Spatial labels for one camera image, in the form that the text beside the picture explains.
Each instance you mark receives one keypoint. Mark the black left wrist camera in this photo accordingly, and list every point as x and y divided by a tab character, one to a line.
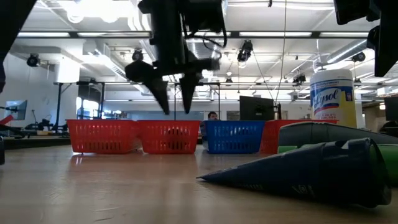
203	14

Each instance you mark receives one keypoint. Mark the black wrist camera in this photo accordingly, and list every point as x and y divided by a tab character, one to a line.
203	14
356	11

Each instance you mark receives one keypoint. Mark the black ceiling camera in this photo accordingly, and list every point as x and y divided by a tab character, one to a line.
245	51
137	55
299	79
33	60

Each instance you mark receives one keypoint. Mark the dark blue cone bag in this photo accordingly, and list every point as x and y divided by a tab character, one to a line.
326	172

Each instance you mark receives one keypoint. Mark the grey wall monitor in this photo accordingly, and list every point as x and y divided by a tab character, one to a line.
17	109

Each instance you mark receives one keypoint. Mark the person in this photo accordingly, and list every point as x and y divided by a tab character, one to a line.
212	116

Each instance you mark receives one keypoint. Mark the black background robot arm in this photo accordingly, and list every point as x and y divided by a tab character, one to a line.
38	126

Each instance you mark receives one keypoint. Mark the black background stand frame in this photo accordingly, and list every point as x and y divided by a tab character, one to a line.
58	105

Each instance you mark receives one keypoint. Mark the black background rig frame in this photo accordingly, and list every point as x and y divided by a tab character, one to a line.
211	83

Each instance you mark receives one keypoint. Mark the red plastic mesh basket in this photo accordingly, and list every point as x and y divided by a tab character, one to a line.
269	137
169	137
102	137

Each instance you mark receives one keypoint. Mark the black computer monitor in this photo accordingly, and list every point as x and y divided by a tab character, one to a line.
256	109
391	109

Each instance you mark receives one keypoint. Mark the red background object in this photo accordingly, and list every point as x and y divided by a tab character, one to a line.
6	119

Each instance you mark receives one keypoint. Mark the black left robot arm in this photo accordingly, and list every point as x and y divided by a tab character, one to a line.
12	25

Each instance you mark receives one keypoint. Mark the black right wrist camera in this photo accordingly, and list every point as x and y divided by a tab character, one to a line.
356	11

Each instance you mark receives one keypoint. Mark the dark green flat object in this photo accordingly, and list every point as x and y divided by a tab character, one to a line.
311	133

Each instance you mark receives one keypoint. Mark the black overhead beam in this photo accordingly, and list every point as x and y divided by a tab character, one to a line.
109	34

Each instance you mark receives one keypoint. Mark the blue plastic mesh basket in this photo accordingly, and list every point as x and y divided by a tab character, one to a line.
233	137

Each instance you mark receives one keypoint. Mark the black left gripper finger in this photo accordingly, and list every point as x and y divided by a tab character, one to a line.
143	73
189	81

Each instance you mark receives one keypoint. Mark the dark background table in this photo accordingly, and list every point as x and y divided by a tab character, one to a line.
34	141

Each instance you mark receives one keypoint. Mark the Lysol wipes canister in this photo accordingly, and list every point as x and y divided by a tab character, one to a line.
334	99

